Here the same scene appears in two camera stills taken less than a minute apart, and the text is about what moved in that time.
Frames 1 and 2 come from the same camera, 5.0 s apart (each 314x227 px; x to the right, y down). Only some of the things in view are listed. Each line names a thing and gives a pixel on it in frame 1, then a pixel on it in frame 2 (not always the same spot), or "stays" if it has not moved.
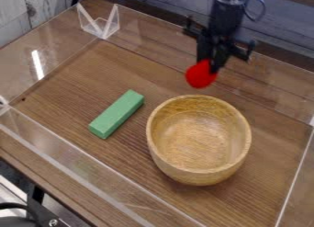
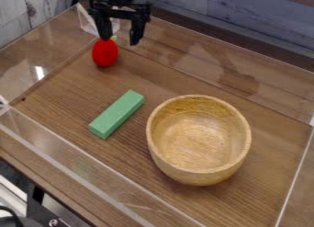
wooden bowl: x=199 y=138 stays
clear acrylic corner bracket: x=99 y=28 stays
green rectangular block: x=104 y=124 stays
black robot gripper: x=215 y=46 -> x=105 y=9
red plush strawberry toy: x=199 y=75 -> x=104 y=51
